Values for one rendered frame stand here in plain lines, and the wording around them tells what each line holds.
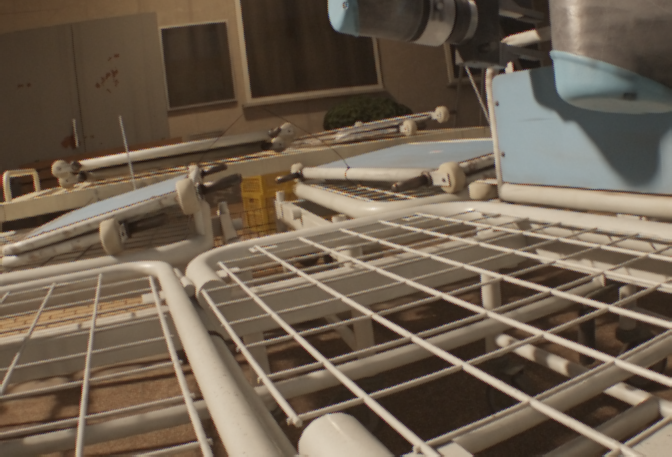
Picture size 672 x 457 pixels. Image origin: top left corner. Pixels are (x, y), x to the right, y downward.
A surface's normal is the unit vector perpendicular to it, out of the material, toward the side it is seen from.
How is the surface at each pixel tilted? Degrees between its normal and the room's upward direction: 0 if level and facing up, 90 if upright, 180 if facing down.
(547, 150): 90
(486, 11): 90
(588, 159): 90
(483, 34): 90
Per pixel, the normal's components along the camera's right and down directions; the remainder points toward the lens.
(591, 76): -0.73, 0.05
